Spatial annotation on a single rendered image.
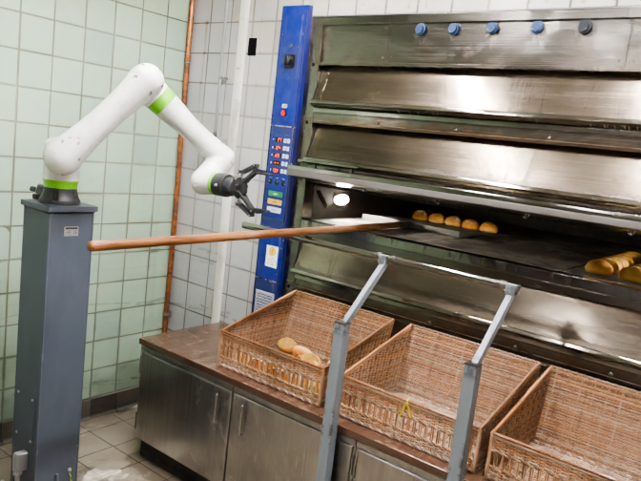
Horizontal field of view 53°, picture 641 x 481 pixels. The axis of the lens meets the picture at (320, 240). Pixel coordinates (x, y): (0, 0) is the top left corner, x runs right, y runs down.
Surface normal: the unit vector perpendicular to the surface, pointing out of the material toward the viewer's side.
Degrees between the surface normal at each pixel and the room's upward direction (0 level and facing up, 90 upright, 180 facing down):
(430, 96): 70
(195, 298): 90
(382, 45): 94
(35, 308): 90
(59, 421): 90
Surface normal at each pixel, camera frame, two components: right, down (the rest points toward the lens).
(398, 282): -0.54, -0.29
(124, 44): 0.78, 0.18
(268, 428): -0.61, 0.05
